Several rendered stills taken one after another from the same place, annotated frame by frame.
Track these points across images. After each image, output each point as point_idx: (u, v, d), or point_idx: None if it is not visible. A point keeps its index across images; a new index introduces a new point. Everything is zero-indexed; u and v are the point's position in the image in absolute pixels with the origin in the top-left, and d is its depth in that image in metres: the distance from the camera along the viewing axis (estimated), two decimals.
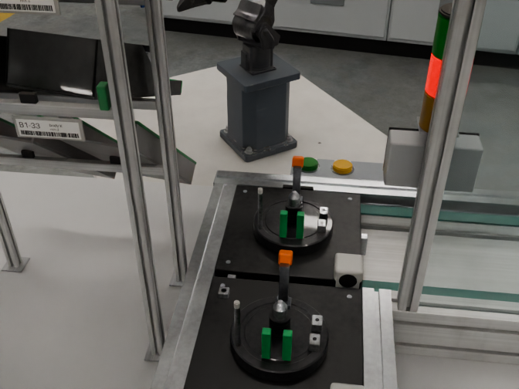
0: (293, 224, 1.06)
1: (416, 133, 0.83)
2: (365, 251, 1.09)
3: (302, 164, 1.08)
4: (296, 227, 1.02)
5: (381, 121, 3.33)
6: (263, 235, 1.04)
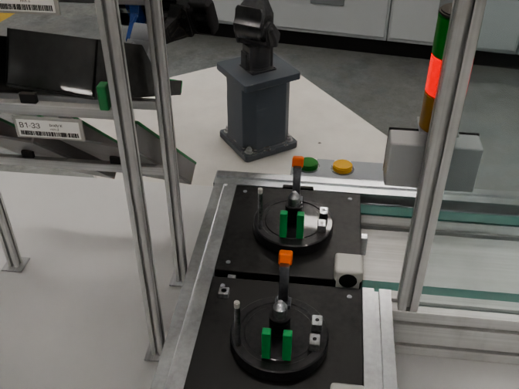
0: (293, 224, 1.06)
1: (416, 133, 0.83)
2: (365, 251, 1.09)
3: (302, 164, 1.08)
4: (296, 227, 1.02)
5: (381, 121, 3.33)
6: (263, 235, 1.04)
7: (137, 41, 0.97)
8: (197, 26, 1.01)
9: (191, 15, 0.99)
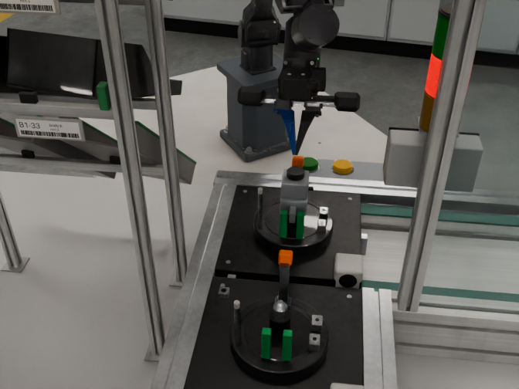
0: (293, 224, 1.06)
1: (416, 133, 0.83)
2: (365, 251, 1.09)
3: (302, 164, 1.08)
4: (296, 227, 1.02)
5: (381, 121, 3.33)
6: (263, 235, 1.04)
7: (292, 203, 1.01)
8: None
9: (321, 108, 0.94)
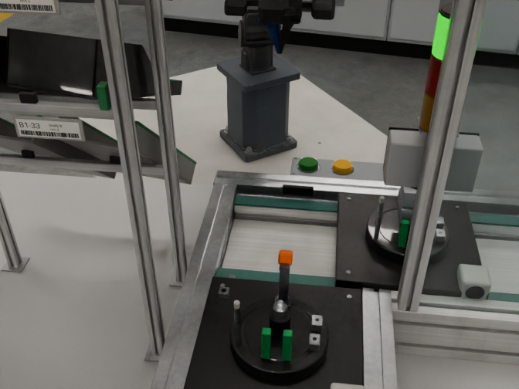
0: None
1: (416, 133, 0.83)
2: None
3: None
4: None
5: (381, 121, 3.33)
6: (381, 244, 1.02)
7: None
8: None
9: (300, 14, 1.05)
